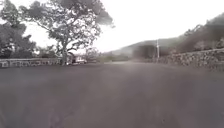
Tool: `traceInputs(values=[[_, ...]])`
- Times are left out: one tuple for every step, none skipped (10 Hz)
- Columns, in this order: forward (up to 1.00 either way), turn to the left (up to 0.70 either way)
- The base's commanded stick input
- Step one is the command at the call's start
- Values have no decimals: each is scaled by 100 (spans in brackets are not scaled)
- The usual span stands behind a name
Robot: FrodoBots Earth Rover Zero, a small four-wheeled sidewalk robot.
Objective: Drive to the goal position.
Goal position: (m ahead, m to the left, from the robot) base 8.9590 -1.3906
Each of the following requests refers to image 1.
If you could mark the grey asphalt road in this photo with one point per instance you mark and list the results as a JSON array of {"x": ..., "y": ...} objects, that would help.
[{"x": 113, "y": 96}]

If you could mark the vehicle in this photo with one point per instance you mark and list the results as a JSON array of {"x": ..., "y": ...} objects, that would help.
[{"x": 79, "y": 60}]

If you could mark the dark round tree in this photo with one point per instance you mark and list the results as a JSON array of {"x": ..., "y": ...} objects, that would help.
[{"x": 143, "y": 51}]

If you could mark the pale pole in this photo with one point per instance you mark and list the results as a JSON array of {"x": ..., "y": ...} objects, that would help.
[{"x": 157, "y": 50}]

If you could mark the large spreading tree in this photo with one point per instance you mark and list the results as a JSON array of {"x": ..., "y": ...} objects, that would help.
[{"x": 68, "y": 23}]

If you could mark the low pale railing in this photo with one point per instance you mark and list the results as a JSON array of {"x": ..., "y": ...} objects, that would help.
[{"x": 26, "y": 62}]

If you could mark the wooded hillside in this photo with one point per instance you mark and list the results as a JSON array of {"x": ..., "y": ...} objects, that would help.
[{"x": 200, "y": 38}]

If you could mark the rough stone wall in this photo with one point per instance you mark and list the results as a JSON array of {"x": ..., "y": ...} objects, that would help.
[{"x": 196, "y": 58}]

